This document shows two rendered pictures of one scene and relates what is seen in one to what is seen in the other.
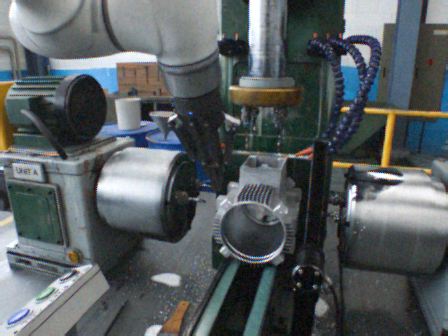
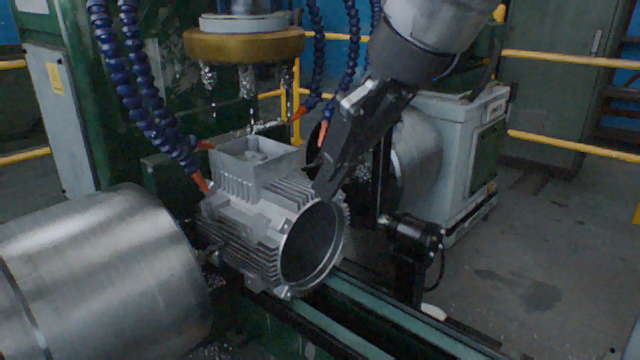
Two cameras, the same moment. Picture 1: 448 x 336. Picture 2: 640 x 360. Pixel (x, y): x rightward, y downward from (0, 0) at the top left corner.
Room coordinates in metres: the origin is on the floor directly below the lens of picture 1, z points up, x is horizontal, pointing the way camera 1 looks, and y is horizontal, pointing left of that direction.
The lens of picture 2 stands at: (0.43, 0.45, 1.40)
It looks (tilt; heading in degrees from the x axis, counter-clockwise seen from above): 25 degrees down; 296
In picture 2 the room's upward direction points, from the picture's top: straight up
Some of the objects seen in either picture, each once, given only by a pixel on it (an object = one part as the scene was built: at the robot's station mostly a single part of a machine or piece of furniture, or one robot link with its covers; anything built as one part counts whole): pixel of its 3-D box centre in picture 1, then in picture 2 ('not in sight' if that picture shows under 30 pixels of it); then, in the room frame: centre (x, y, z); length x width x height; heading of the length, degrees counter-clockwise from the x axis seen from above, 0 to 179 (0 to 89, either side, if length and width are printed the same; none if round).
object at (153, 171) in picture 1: (136, 191); (48, 320); (0.88, 0.25, 1.04); 0.37 x 0.25 x 0.25; 74
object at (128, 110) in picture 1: (127, 113); not in sight; (2.78, 0.81, 0.99); 0.24 x 0.22 x 0.24; 75
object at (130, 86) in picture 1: (160, 104); not in sight; (5.62, 1.05, 0.71); 2.21 x 0.95 x 1.43; 75
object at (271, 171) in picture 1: (264, 175); (254, 167); (0.82, -0.10, 1.11); 0.12 x 0.11 x 0.07; 164
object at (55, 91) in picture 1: (46, 148); not in sight; (0.93, 0.53, 1.16); 0.33 x 0.26 x 0.42; 74
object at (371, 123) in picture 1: (350, 131); (11, 95); (4.90, -1.92, 0.43); 1.20 x 0.94 x 0.85; 77
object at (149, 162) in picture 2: (268, 206); (221, 215); (0.93, -0.14, 0.97); 0.30 x 0.11 x 0.34; 74
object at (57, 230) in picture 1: (71, 199); not in sight; (0.95, 0.48, 0.99); 0.35 x 0.31 x 0.37; 74
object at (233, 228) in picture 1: (259, 215); (272, 223); (0.78, -0.09, 1.01); 0.20 x 0.19 x 0.19; 164
